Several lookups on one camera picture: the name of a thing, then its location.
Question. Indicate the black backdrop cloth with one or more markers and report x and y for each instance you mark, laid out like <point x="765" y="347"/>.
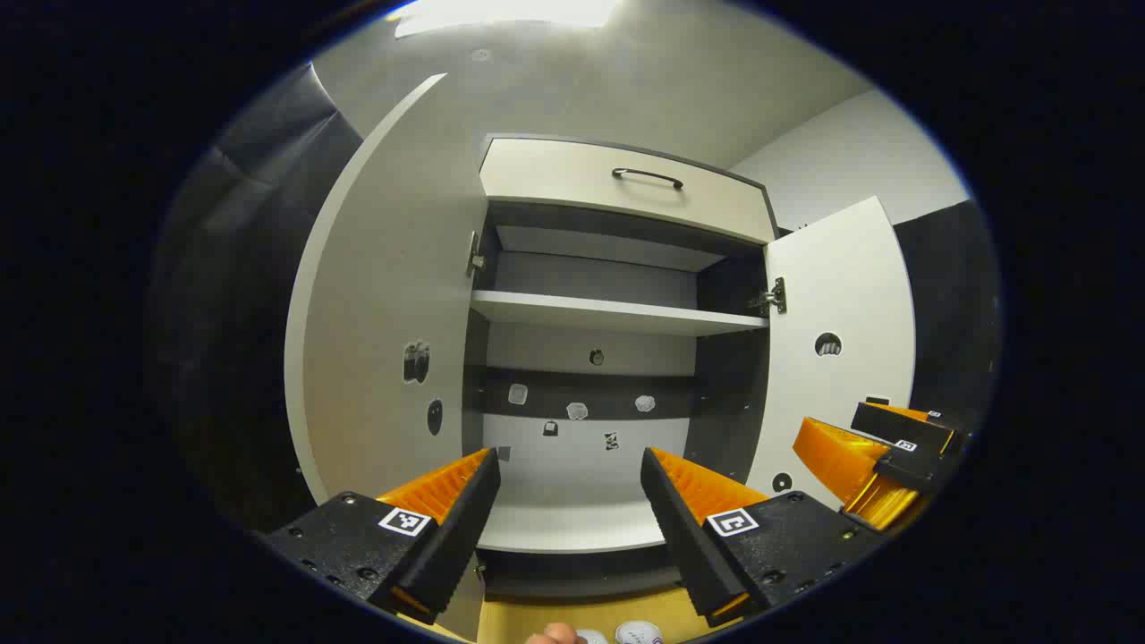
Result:
<point x="953" y="304"/>
<point x="233" y="313"/>

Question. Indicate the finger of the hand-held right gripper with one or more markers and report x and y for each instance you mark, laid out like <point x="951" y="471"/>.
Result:
<point x="912" y="465"/>
<point x="894" y="422"/>

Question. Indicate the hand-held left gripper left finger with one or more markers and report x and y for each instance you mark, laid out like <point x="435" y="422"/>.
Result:
<point x="465" y="537"/>

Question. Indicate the white cabinet drawer front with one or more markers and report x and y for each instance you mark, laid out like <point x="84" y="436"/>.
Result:
<point x="572" y="179"/>

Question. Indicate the metal door hinge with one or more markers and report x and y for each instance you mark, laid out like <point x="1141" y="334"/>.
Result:
<point x="774" y="297"/>
<point x="474" y="255"/>

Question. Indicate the white cabinet shelf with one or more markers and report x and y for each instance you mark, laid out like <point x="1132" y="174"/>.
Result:
<point x="608" y="313"/>

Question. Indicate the ceiling light panel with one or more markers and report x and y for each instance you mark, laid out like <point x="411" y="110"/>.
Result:
<point x="501" y="13"/>

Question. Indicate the white shoe cabinet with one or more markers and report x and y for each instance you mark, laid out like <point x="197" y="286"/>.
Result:
<point x="590" y="268"/>

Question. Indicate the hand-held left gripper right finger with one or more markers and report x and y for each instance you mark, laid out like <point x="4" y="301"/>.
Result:
<point x="680" y="537"/>

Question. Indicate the white shoe cabinet door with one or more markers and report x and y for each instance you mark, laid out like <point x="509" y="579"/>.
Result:
<point x="385" y="268"/>
<point x="850" y="286"/>

